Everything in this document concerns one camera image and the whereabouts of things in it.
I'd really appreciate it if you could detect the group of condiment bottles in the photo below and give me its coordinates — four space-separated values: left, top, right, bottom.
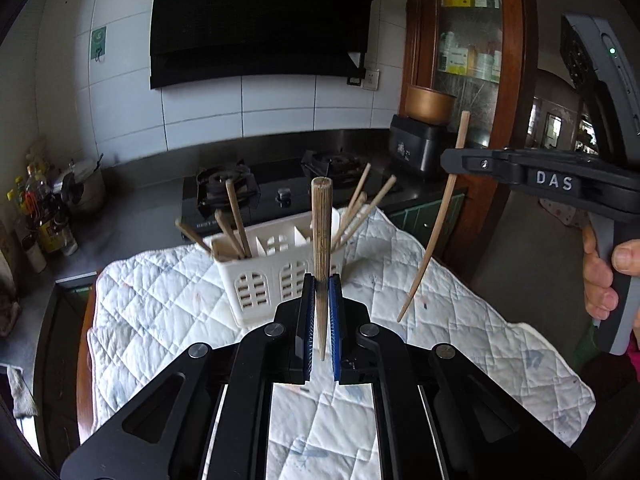
5 160 80 274

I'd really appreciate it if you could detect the black gas stove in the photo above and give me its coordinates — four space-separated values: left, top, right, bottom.
182 147 406 222

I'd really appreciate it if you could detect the wooden glass-door cabinet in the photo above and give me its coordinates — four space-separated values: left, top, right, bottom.
397 0 539 281

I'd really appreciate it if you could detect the black rice cooker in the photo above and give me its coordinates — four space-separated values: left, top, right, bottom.
388 113 449 184

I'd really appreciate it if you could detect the grey rag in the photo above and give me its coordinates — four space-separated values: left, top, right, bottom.
7 365 39 419

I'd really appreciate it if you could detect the polka dot play fence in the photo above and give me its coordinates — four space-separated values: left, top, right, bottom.
539 198 585 226

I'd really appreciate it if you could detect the steel pot with lid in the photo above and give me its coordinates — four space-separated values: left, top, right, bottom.
59 154 107 212

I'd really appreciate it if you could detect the white plastic chopstick holder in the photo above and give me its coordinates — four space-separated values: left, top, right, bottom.
210 207 346 329

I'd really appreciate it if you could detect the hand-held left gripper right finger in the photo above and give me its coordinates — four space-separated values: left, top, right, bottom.
328 274 584 480

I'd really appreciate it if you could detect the copper coloured pot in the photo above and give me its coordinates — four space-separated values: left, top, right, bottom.
403 83 457 124

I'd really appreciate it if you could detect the black range hood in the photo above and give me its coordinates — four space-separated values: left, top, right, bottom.
148 0 414 91

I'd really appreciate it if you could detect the dark kitchen counter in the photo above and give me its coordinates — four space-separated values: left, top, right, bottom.
0 127 469 361

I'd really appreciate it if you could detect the white quilted cloth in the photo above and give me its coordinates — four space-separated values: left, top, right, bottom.
87 205 596 480

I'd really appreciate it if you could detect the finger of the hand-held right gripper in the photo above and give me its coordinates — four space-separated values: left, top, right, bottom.
440 147 526 184

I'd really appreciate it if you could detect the person's right hand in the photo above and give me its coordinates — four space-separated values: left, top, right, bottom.
582 224 640 322

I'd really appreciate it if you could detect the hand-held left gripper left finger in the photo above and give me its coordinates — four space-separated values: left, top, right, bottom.
60 273 317 480

